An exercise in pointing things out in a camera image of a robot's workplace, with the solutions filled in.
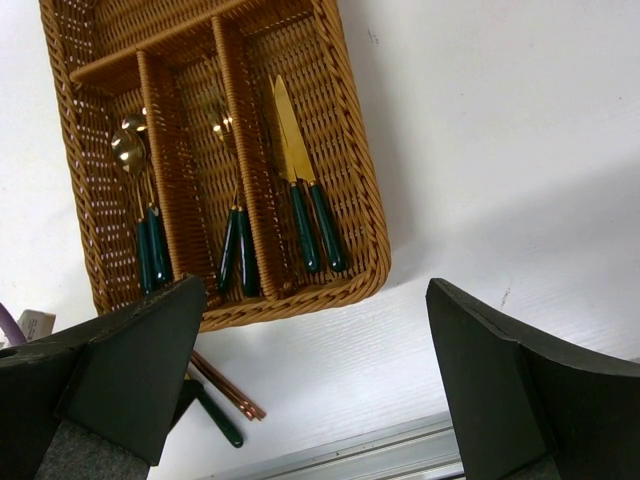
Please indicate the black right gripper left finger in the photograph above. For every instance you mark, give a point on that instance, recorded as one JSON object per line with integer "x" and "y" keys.
{"x": 96, "y": 401}

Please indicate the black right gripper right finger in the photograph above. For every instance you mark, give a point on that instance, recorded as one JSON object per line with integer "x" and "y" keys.
{"x": 528, "y": 405}

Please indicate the gold knife green handle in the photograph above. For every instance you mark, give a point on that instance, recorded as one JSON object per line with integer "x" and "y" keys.
{"x": 325, "y": 220}
{"x": 223, "y": 422}
{"x": 291, "y": 169}

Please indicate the gold fork green handle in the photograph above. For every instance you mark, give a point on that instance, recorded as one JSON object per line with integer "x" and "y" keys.
{"x": 223, "y": 126}
{"x": 244, "y": 245}

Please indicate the gold spoon green handle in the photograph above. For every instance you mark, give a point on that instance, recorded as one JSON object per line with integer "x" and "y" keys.
{"x": 130, "y": 154}
{"x": 137, "y": 123}

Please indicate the brown wicker cutlery tray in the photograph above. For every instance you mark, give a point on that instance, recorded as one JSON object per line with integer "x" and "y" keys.
{"x": 174, "y": 59}

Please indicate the aluminium table frame rail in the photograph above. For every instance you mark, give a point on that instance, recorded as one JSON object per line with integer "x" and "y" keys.
{"x": 425, "y": 448}

